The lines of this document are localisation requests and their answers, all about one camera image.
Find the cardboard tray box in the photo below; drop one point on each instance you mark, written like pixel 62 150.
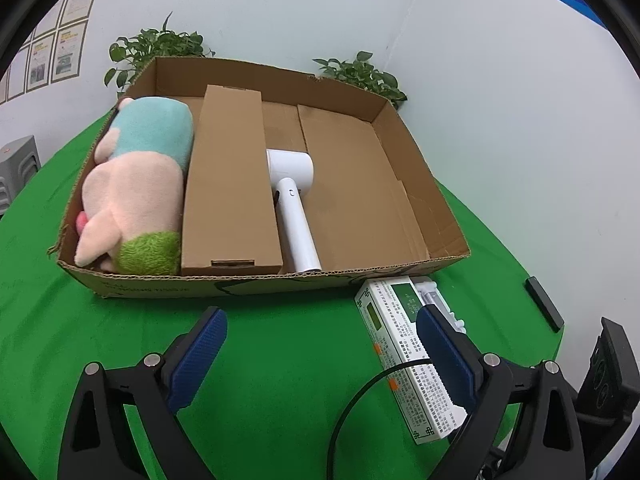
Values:
pixel 350 185

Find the long brown cardboard box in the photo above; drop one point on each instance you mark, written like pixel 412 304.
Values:
pixel 227 185

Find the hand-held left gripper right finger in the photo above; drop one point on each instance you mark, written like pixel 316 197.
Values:
pixel 445 355

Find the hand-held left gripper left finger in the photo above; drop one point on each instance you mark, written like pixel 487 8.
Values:
pixel 197 360

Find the stack of grey plastic stools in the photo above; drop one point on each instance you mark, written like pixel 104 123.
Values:
pixel 17 165

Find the green tablecloth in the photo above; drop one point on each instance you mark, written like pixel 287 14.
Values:
pixel 280 360

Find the pink and teal plush pig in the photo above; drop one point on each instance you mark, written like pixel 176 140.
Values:
pixel 135 190

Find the small leafy potted plant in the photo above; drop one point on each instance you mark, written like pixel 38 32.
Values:
pixel 365 75

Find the white hair dryer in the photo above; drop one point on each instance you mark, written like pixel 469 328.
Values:
pixel 292 205

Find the wall of framed documents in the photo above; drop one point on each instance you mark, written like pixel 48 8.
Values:
pixel 55 45

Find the white plastic clip holder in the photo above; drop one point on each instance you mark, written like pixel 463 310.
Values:
pixel 440 297

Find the white printed medicine box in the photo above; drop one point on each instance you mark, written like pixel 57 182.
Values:
pixel 400 330

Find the black rectangular block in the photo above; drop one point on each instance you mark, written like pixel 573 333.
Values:
pixel 544 302

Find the large leafy potted plant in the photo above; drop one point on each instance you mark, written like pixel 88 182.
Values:
pixel 155 45

